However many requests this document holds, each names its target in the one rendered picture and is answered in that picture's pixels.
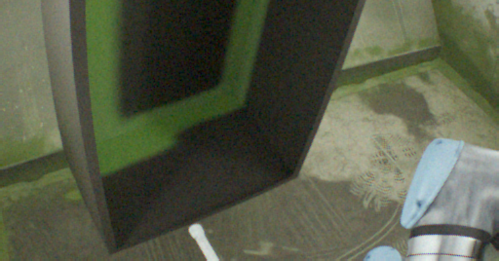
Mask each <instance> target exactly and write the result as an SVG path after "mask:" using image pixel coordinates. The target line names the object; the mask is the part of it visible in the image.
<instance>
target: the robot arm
mask: <svg viewBox="0 0 499 261"><path fill-rule="evenodd" d="M401 223H402V225H403V226H404V227H406V229H410V228H411V233H410V235H409V239H408V247H409V249H408V251H407V255H406V258H404V257H401V256H400V254H399V252H398V251H396V250H395V249H393V248H392V247H390V246H389V247H388V246H382V247H376V248H375V249H373V250H371V251H370V252H369V253H368V254H367V255H366V257H365V259H364V261H494V260H496V259H498V258H499V151H496V150H491V149H488V148H482V147H480V146H475V145H473V144H469V143H467V142H466V143H464V140H459V141H457V140H453V139H451V140H449V139H445V138H437V139H435V140H433V142H431V143H430V145H429V146H428V147H427V149H426V150H425V152H424V154H423V157H422V159H421V161H420V162H419V166H418V169H417V171H416V172H415V174H414V176H413V179H412V182H411V185H410V188H409V191H408V194H407V197H406V200H405V203H404V206H403V215H402V220H401Z"/></svg>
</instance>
